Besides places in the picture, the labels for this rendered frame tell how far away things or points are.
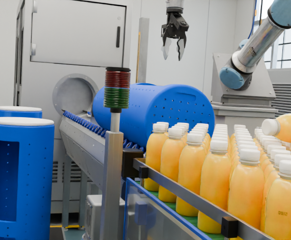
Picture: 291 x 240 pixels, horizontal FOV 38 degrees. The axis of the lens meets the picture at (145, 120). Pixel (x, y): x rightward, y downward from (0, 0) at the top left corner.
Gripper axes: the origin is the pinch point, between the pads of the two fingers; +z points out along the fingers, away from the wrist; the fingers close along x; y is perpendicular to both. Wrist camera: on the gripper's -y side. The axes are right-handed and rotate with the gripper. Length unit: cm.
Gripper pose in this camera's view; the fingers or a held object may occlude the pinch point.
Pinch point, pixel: (173, 57)
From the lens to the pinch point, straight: 182.1
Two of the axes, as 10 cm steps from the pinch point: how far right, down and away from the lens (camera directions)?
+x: -9.4, -0.3, -3.4
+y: -3.3, -1.1, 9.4
